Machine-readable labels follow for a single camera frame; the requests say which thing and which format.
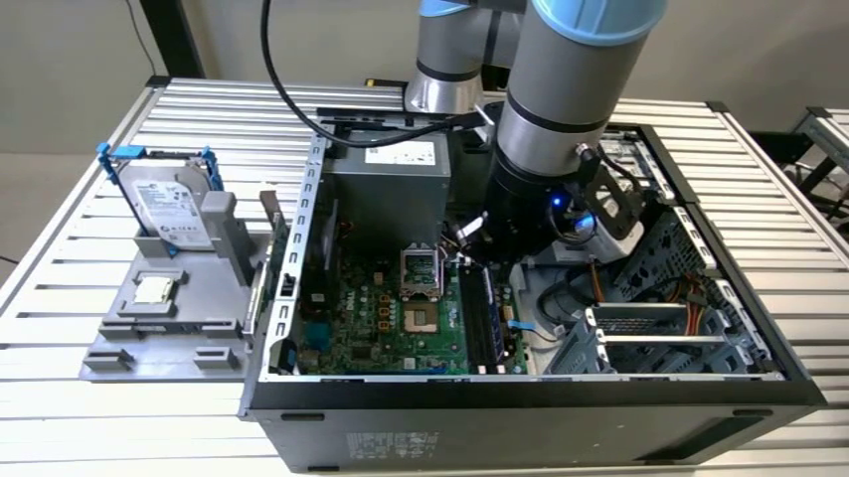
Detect red yellow power wires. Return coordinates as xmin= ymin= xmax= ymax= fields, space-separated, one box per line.
xmin=666 ymin=274 xmax=708 ymax=342

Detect black PC case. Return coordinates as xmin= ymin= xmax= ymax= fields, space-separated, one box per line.
xmin=236 ymin=106 xmax=828 ymax=473

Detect blue expansion slot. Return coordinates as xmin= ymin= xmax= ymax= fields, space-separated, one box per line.
xmin=341 ymin=365 xmax=447 ymax=377

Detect grey metal side table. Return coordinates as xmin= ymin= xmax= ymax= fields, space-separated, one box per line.
xmin=791 ymin=105 xmax=849 ymax=150

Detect black RAM slot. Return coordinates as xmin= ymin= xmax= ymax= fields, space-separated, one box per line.
xmin=460 ymin=266 xmax=487 ymax=375

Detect grey metal disk bay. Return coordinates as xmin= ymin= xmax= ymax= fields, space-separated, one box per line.
xmin=543 ymin=206 xmax=776 ymax=377

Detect CPU socket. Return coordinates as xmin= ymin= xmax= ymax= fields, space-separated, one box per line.
xmin=401 ymin=296 xmax=444 ymax=340

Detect silver hard disk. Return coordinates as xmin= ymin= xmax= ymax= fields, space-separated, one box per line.
xmin=114 ymin=161 xmax=217 ymax=252

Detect grey metal drive cage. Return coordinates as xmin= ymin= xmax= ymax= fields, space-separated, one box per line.
xmin=599 ymin=127 xmax=671 ymax=205

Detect grey power supply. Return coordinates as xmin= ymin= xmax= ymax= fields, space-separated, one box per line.
xmin=321 ymin=129 xmax=452 ymax=259

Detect black camera cable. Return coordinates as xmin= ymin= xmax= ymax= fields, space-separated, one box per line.
xmin=258 ymin=0 xmax=492 ymax=148

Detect black frame post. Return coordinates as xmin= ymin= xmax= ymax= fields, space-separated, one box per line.
xmin=137 ymin=0 xmax=204 ymax=80

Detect thin orange wire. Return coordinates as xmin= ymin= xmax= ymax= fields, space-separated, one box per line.
xmin=585 ymin=260 xmax=606 ymax=305

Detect green motherboard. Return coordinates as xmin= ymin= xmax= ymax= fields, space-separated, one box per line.
xmin=294 ymin=252 xmax=531 ymax=377

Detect graphics card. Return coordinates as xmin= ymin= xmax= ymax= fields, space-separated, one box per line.
xmin=242 ymin=190 xmax=293 ymax=349

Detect grey parts rack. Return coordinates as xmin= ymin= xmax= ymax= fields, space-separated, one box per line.
xmin=77 ymin=191 xmax=273 ymax=385

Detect silver CPU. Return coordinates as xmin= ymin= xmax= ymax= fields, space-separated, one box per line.
xmin=130 ymin=276 xmax=177 ymax=304

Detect metal socket cover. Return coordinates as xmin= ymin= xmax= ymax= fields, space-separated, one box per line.
xmin=399 ymin=241 xmax=444 ymax=301

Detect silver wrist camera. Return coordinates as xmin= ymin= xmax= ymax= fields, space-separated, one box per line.
xmin=581 ymin=166 xmax=648 ymax=257

